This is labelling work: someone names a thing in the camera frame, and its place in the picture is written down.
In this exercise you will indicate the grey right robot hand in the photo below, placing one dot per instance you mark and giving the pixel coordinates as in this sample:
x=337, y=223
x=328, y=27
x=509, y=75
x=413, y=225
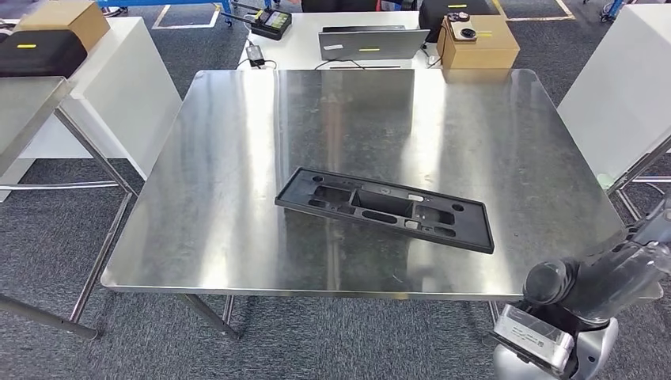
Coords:
x=618, y=283

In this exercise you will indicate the small round-lens device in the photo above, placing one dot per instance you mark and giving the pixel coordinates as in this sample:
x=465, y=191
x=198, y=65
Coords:
x=464, y=29

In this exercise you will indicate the cardboard box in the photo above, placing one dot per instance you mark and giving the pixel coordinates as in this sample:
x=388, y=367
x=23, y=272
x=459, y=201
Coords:
x=487, y=52

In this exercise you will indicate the steel workbench table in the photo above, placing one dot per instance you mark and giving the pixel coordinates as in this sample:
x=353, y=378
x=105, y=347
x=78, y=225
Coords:
x=236, y=183

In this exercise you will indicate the white floor tape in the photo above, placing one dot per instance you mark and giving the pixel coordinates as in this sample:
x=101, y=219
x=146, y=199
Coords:
x=157, y=23
x=566, y=11

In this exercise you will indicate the white board panel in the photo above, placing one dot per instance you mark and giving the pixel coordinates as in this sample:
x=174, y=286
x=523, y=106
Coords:
x=126, y=89
x=618, y=89

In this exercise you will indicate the black plastic panel part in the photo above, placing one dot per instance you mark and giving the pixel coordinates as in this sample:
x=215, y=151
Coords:
x=472, y=231

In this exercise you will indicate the black chair seat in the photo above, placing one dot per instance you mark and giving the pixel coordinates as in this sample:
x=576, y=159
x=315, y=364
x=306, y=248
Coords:
x=42, y=57

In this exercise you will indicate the black power adapter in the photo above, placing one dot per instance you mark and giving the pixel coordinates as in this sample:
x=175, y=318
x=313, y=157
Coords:
x=256, y=55

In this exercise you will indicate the grey laptop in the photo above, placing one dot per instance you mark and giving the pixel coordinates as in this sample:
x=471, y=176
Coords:
x=372, y=44

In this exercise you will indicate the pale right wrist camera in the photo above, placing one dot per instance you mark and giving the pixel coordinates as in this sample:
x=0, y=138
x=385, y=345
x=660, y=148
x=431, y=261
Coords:
x=529, y=335

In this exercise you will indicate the black green device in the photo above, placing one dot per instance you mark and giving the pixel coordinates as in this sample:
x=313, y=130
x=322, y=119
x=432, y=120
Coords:
x=272, y=22

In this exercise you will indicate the blue metal frame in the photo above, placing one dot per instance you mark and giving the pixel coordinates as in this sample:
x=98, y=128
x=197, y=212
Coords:
x=157, y=2
x=610, y=9

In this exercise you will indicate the steel side table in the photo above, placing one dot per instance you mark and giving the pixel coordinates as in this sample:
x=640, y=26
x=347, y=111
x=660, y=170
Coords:
x=639, y=168
x=21, y=105

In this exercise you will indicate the white desk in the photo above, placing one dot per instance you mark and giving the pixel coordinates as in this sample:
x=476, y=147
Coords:
x=293, y=42

